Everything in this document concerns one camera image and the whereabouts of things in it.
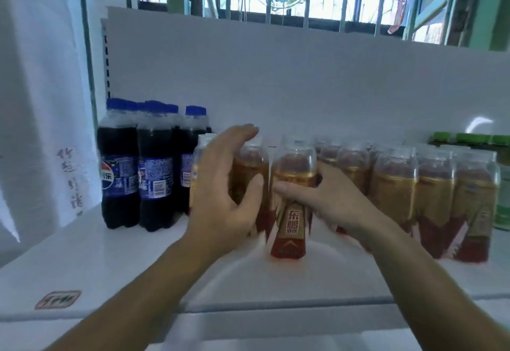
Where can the person's left hand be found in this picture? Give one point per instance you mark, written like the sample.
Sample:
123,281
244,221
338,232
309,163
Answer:
219,203

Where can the person's right hand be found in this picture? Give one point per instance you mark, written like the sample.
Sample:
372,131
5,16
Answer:
339,203

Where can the gold energy drink bottle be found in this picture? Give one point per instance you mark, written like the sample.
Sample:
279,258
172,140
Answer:
291,235

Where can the row of amber drink bottles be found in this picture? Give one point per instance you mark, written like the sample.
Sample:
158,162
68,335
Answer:
414,195

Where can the group of blue-capped cola bottles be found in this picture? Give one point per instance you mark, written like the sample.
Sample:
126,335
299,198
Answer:
135,163

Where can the white metal shelf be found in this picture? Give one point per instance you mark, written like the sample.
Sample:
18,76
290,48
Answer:
319,68

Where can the row of green-capped bottles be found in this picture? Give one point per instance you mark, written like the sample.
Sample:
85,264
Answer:
486,143

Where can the person's left forearm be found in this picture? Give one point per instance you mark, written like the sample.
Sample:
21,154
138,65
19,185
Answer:
127,315

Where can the person's right forearm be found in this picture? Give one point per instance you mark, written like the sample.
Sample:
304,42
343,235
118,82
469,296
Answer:
438,299

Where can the red-bordered shelf label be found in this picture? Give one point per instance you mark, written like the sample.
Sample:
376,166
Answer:
57,299

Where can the white bamboo print curtain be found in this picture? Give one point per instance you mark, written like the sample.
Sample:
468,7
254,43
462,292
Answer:
40,123

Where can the white panelled door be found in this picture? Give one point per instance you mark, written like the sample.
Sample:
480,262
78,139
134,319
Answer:
100,12

